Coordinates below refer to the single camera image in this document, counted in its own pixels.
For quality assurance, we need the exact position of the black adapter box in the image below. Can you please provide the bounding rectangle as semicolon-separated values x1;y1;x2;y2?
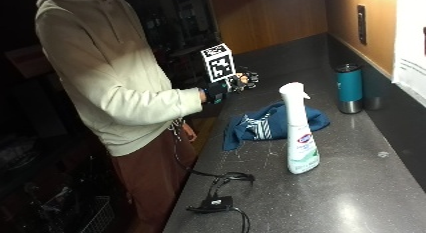
184;195;235;214

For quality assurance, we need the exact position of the blue striped cloth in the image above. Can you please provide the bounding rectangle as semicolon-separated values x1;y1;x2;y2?
220;100;331;152

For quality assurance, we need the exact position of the white paper sheet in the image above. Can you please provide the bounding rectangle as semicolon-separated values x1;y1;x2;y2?
391;0;426;108

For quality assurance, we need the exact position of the wire basket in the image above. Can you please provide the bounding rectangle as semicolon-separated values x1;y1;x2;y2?
38;195;115;233

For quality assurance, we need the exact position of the white spray bottle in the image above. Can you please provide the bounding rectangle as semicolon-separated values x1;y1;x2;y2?
278;81;320;175

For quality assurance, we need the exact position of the the person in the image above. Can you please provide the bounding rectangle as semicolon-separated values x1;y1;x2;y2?
33;0;207;233

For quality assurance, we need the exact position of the teal steel tumbler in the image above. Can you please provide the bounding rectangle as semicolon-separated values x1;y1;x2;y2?
333;63;364;115

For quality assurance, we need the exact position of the black cable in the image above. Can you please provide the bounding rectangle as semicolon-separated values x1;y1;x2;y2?
170;119;256;233

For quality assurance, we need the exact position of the white marker cube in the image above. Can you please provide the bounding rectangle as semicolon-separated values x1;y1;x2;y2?
199;42;236;84

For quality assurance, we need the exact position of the black wall outlet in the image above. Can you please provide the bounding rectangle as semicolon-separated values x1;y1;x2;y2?
356;4;368;46

